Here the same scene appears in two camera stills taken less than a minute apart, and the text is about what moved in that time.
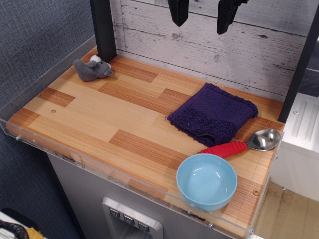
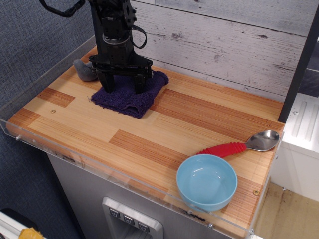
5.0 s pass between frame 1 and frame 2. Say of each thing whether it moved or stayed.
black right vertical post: stayed
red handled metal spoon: stayed
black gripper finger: moved
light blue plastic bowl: stayed
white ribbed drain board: stayed
